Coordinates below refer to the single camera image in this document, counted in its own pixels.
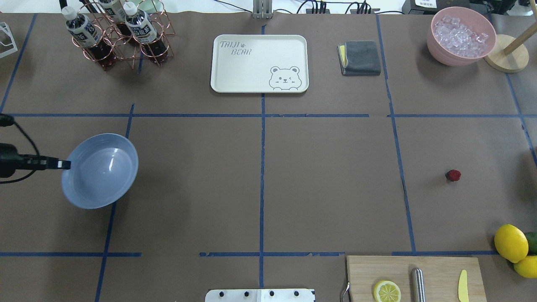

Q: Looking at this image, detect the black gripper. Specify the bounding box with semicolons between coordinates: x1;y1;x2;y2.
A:
0;143;71;178

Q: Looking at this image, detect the red strawberry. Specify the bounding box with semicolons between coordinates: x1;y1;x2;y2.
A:
445;169;461;182

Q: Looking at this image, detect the blue plate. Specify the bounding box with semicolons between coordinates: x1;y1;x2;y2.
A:
61;133;139;209

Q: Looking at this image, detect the dark drink bottle front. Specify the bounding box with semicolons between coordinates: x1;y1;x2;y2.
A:
61;6;116;70

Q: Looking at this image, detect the dark drink bottle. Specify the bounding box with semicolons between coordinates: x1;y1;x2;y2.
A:
98;0;137;46
123;1;168;65
61;6;116;70

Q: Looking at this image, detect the dark drink bottle middle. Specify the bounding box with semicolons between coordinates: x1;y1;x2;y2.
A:
123;1;168;65

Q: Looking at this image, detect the dark drink bottle back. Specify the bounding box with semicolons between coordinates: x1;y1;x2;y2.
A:
98;0;137;46

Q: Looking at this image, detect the cream bear tray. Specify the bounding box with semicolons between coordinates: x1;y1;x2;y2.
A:
210;34;309;94

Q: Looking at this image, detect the grey folded cloth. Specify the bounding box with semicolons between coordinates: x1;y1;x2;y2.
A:
337;40;381;76

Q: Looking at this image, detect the lemon half slice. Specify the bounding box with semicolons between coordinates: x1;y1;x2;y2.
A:
372;280;401;302

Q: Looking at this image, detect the wooden cutting board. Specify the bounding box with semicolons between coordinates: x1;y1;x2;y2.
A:
346;255;487;302

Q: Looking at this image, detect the pink bowl of ice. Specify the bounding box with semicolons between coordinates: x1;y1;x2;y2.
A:
427;6;496;66

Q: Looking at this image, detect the yellow plastic knife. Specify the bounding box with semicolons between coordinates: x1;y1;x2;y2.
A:
458;269;469;302

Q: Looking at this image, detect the whole yellow lemon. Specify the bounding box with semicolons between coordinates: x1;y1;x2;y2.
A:
493;224;529;263

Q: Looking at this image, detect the wooden cup stand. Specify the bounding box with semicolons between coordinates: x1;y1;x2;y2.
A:
485;17;536;74

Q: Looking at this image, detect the green lime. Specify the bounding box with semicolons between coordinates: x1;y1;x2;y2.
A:
524;232;537;255

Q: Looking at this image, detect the copper wire bottle rack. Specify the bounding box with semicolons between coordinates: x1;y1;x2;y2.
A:
60;0;175;70

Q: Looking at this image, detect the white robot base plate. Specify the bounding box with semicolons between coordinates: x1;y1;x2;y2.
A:
205;288;316;302

